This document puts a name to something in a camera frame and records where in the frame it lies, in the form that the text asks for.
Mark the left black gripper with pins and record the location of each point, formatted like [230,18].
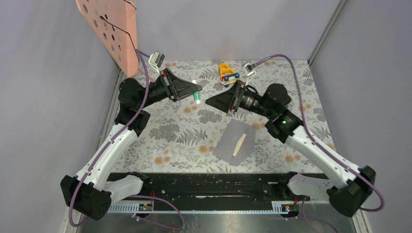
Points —
[176,88]

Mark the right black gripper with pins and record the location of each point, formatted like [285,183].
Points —
[230,99]

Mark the green white glue stick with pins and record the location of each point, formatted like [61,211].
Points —
[197,98]

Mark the beige lined letter paper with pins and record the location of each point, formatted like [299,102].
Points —
[239,144]

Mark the grey lavender envelope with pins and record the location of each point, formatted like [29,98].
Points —
[225,147]

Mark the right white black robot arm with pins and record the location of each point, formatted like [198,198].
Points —
[347,185]

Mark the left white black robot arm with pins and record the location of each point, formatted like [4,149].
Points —
[89,192]

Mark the yellow blue toy car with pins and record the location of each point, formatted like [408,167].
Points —
[228,76]

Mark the pink perforated music stand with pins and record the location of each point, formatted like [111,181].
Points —
[115,23]

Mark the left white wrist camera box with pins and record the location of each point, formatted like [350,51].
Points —
[155,60]

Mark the white slotted cable duct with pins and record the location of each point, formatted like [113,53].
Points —
[144,207]

